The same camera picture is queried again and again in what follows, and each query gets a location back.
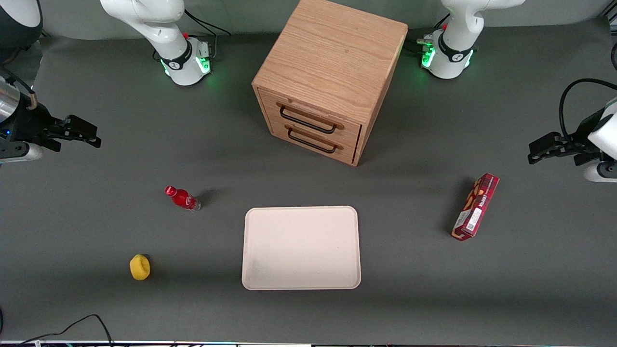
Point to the wooden drawer cabinet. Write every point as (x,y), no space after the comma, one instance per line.
(332,53)

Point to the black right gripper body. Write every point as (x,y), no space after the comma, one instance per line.
(30,126)

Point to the wooden drawer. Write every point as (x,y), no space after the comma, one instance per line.
(348,152)
(267,103)

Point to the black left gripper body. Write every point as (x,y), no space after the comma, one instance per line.
(574,144)

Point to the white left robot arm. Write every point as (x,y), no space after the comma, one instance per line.
(453,53)

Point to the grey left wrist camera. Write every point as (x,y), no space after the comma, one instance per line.
(600,172)

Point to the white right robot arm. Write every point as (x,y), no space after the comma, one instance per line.
(178,62)

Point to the beige rectangular tray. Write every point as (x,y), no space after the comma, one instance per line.
(301,248)

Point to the red snack box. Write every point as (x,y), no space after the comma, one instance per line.
(475,207)

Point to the yellow sponge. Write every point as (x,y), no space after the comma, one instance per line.
(140,267)

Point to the small red bottle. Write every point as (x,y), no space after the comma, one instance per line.
(183,198)

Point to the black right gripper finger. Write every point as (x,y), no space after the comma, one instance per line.
(77,140)
(81,126)

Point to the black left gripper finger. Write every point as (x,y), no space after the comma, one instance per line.
(549,143)
(554,155)

